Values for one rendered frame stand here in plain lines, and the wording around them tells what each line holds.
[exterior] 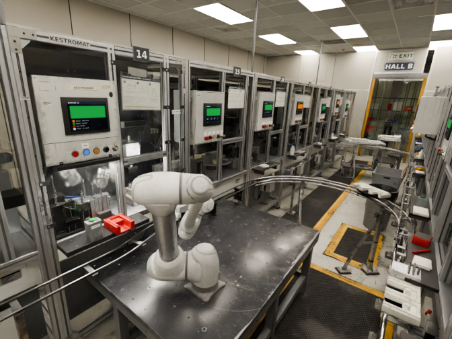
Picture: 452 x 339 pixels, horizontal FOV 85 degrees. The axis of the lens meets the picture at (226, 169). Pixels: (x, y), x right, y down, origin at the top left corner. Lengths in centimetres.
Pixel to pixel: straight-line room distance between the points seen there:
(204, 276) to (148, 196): 66
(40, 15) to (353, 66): 820
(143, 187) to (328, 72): 910
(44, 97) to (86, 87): 22
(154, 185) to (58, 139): 77
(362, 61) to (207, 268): 878
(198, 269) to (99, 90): 117
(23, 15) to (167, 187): 471
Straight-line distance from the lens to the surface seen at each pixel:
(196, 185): 94
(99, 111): 166
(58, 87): 160
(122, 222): 183
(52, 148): 161
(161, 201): 99
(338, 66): 969
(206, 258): 143
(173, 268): 142
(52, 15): 557
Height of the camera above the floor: 177
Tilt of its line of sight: 17 degrees down
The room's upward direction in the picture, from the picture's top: 3 degrees clockwise
